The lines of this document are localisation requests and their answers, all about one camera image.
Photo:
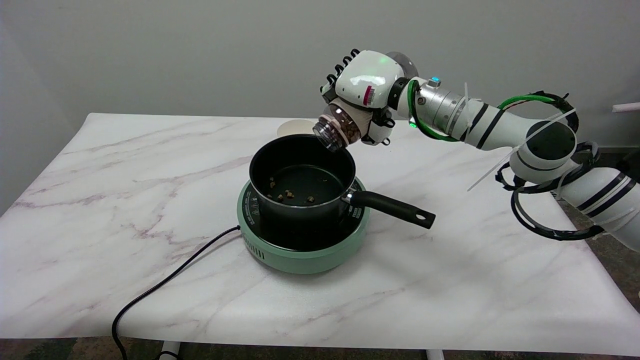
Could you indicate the white rod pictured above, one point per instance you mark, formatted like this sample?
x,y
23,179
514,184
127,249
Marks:
x,y
626,107

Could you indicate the green electric hot plate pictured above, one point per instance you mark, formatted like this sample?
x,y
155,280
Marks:
x,y
302,240

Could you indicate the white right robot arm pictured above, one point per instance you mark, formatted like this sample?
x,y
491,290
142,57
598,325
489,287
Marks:
x,y
510,130

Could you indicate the clear bottle with brown contents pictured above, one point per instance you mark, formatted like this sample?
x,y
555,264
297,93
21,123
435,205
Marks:
x,y
342,127

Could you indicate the white table leg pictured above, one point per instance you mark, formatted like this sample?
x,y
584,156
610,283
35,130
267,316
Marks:
x,y
169,350
435,354

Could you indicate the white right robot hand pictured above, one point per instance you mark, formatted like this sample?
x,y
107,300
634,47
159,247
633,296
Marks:
x,y
365,85

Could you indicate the brown food pellets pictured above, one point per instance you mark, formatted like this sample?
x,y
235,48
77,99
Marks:
x,y
289,193

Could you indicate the white round lid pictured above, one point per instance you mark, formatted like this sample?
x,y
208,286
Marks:
x,y
295,128

